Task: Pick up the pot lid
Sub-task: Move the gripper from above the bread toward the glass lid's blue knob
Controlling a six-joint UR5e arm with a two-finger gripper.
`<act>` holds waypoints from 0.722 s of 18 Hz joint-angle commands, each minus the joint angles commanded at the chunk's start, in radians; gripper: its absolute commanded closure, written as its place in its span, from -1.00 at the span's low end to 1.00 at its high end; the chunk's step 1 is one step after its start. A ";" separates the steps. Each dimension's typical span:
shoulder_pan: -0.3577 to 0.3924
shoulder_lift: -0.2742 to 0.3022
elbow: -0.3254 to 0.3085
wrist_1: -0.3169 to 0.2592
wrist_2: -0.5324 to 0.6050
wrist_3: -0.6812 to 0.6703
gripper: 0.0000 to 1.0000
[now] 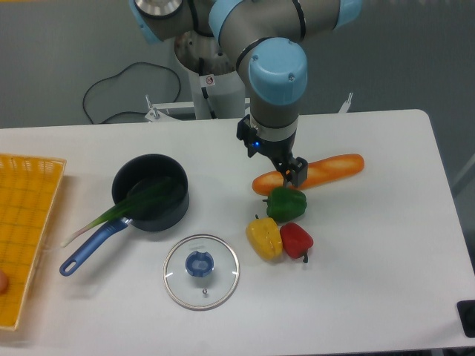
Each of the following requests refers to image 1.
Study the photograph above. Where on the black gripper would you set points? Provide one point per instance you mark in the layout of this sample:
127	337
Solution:
276	144

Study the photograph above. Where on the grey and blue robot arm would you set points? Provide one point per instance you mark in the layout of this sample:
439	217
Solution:
261	40

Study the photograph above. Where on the glass pot lid blue knob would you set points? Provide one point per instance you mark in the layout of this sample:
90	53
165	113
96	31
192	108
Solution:
201	272

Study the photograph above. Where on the green bell pepper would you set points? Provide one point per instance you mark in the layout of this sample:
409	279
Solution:
285	204

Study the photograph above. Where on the orange baguette bread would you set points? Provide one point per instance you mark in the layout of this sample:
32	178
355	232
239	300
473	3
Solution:
319	172

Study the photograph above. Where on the yellow bell pepper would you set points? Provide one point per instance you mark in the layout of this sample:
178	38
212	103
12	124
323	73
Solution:
264	236

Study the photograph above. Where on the red bell pepper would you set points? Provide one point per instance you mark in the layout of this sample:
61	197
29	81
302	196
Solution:
296	241

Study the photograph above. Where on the green spring onion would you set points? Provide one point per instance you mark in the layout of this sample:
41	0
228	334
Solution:
147	198

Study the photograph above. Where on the black object at table corner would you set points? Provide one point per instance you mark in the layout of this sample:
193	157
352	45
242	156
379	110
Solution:
466	310

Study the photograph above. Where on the yellow woven tray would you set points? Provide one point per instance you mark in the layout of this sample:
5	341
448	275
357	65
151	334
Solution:
29	185

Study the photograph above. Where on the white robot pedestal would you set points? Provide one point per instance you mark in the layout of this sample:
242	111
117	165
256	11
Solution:
216	88

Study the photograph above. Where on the dark saucepan with blue handle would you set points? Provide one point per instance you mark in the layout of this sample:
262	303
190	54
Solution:
140	167

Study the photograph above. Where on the white metal base frame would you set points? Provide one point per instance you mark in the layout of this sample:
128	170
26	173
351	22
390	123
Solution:
184	111

